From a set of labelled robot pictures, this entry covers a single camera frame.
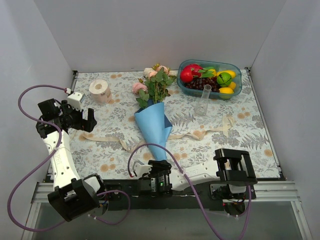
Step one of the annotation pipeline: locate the wrapped toilet paper roll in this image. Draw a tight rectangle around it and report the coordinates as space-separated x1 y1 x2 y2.
89 79 112 105

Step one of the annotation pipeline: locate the yellow lemon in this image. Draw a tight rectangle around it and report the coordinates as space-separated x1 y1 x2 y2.
219 87 234 95
228 81 237 91
216 70 237 79

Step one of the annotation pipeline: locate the teal plastic fruit basket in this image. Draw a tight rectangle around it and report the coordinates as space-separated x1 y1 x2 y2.
177 60 243 100

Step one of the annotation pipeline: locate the cream fabric ribbon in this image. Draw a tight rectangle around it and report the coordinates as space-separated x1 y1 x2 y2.
69 114 235 153

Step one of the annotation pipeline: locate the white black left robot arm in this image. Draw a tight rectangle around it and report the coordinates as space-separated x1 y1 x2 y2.
36 92 107 222

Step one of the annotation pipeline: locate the aluminium frame rail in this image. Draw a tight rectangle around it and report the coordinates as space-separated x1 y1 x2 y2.
31 181 301 203

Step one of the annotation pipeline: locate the yellow lemon right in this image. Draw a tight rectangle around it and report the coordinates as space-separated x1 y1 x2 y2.
228 81 237 91

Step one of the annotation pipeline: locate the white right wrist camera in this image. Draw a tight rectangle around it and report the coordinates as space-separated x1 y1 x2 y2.
133 160 152 178

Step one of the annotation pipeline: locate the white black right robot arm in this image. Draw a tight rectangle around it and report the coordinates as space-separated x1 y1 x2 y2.
169 148 258 199

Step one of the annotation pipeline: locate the dark purple grapes bunch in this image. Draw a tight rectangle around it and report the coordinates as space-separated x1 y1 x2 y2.
184 77 221 92

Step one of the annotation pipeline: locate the yellow lemon top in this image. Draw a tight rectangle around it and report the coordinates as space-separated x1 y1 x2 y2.
216 70 237 79

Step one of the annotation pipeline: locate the floral patterned tablecloth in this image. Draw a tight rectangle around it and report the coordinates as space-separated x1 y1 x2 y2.
70 70 280 179

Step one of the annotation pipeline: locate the clear glass vase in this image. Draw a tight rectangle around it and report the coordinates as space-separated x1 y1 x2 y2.
194 84 212 116

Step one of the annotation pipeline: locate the pink flower bouquet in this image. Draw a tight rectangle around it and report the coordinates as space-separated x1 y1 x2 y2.
132 63 178 109

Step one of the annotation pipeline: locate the yellow lemon front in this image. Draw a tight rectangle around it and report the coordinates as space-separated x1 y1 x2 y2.
219 87 234 95

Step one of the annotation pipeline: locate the pink dragon fruit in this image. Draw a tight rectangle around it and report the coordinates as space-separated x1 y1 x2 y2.
184 64 217 78

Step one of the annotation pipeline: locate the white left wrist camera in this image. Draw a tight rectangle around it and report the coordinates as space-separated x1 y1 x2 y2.
67 92 85 112

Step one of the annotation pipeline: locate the green lime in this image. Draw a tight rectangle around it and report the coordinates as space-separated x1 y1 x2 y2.
216 72 233 87

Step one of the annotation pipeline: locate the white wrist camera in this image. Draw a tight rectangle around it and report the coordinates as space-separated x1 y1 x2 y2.
133 160 152 178
67 92 85 112

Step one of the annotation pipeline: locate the blue wrapping paper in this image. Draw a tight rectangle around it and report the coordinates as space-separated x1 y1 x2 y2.
134 99 173 148

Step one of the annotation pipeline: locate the red apple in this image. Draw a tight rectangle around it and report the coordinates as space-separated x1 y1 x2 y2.
180 68 193 83

